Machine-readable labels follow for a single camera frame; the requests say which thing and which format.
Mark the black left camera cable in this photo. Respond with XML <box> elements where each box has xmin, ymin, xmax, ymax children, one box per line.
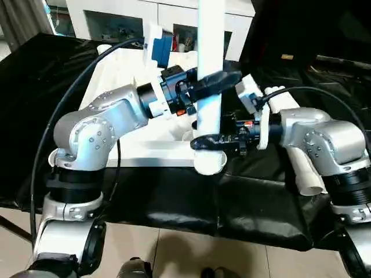
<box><xmin>28</xmin><ymin>39</ymin><xmax>146</xmax><ymax>247</ymax></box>

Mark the white plastic table top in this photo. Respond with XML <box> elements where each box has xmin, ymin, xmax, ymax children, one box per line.
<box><xmin>48</xmin><ymin>43</ymin><xmax>229</xmax><ymax>177</ymax></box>

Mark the dark right robot foot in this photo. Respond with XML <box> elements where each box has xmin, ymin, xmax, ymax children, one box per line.
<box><xmin>201</xmin><ymin>266</ymin><xmax>242</xmax><ymax>278</ymax></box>

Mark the black right camera cable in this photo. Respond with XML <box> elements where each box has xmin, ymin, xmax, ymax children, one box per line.
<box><xmin>254</xmin><ymin>86</ymin><xmax>371</xmax><ymax>134</ymax></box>

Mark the white pipe with blue bands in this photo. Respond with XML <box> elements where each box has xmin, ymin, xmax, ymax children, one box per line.
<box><xmin>43</xmin><ymin>0</ymin><xmax>61</xmax><ymax>36</ymax></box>

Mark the black work mat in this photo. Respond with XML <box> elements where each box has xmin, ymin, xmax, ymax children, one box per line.
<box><xmin>0</xmin><ymin>32</ymin><xmax>371</xmax><ymax>253</ymax></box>

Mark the dark robot foot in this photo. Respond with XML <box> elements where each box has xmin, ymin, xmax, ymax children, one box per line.
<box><xmin>119</xmin><ymin>257</ymin><xmax>154</xmax><ymax>278</ymax></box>
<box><xmin>201</xmin><ymin>266</ymin><xmax>242</xmax><ymax>278</ymax></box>

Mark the grey curtain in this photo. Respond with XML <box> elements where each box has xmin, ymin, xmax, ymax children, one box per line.
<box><xmin>0</xmin><ymin>0</ymin><xmax>53</xmax><ymax>50</ymax></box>

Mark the thin black cable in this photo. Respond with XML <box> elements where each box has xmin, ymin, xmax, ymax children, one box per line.
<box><xmin>106</xmin><ymin>138</ymin><xmax>122</xmax><ymax>204</ymax></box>

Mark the black metal table leg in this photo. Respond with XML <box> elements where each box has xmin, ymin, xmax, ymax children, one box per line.
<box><xmin>0</xmin><ymin>215</ymin><xmax>32</xmax><ymax>243</ymax></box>

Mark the dark left robot foot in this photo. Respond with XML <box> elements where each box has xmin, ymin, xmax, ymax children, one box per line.
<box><xmin>119</xmin><ymin>257</ymin><xmax>154</xmax><ymax>278</ymax></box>

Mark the black camera cable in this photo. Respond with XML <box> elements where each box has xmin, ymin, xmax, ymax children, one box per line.
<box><xmin>28</xmin><ymin>39</ymin><xmax>146</xmax><ymax>247</ymax></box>
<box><xmin>254</xmin><ymin>86</ymin><xmax>371</xmax><ymax>134</ymax></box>

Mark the white glass door cabinet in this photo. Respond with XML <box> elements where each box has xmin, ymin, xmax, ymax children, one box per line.
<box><xmin>65</xmin><ymin>0</ymin><xmax>257</xmax><ymax>61</ymax></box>

